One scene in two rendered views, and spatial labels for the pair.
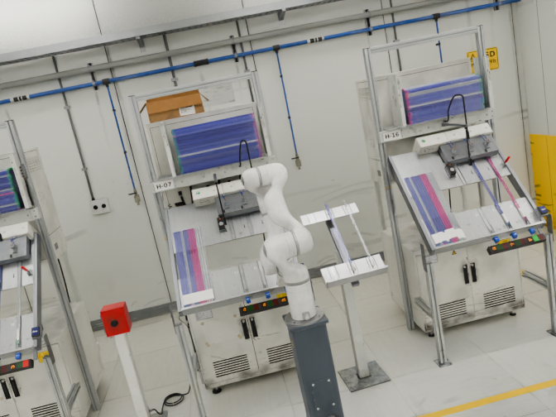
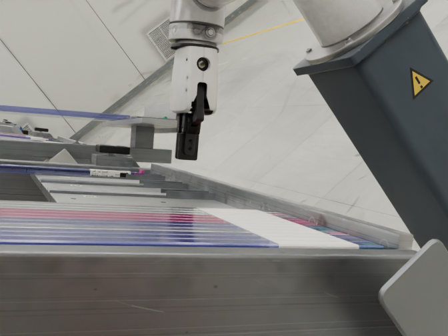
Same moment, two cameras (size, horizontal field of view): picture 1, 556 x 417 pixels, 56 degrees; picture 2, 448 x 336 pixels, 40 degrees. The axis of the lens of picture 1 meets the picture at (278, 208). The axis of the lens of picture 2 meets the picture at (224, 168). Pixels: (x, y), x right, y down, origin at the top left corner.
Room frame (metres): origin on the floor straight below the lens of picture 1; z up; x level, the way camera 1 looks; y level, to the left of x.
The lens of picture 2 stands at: (2.80, 0.97, 0.95)
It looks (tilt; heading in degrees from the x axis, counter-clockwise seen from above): 17 degrees down; 261
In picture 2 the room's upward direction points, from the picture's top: 36 degrees counter-clockwise
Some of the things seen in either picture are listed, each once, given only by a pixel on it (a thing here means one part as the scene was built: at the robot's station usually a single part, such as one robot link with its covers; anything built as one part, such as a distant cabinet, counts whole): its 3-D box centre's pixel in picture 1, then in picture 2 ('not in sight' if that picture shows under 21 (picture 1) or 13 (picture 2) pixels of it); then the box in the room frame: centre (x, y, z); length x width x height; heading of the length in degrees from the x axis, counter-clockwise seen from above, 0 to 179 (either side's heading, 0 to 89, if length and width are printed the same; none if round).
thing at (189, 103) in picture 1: (189, 99); not in sight; (3.52, 0.42, 1.82); 0.68 x 0.30 x 0.20; 96
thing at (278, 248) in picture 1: (285, 258); not in sight; (2.32, 0.01, 1.00); 0.19 x 0.12 x 0.24; 102
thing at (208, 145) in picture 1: (217, 143); not in sight; (3.23, 0.28, 1.52); 0.51 x 0.13 x 0.27; 96
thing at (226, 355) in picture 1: (247, 319); not in sight; (3.35, 0.35, 0.31); 0.70 x 0.65 x 0.62; 96
